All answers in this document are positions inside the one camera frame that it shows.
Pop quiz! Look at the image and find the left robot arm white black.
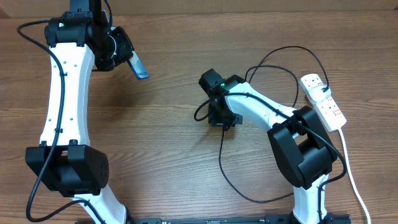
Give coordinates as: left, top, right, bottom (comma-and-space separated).
25, 0, 149, 223

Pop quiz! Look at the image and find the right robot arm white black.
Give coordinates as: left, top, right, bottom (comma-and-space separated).
198, 69, 338, 223

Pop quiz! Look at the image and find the white charger adapter plug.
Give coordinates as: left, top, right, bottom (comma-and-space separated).
308, 84, 331, 103

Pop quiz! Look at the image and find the white power strip cord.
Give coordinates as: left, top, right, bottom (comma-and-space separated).
338, 128, 372, 224

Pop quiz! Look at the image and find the blue Galaxy smartphone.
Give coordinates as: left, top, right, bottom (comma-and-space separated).
127, 51, 149, 80

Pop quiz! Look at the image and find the black USB charging cable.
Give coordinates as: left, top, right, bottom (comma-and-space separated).
218, 45, 330, 204

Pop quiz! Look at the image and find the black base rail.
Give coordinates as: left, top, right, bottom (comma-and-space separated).
74, 213, 352, 224

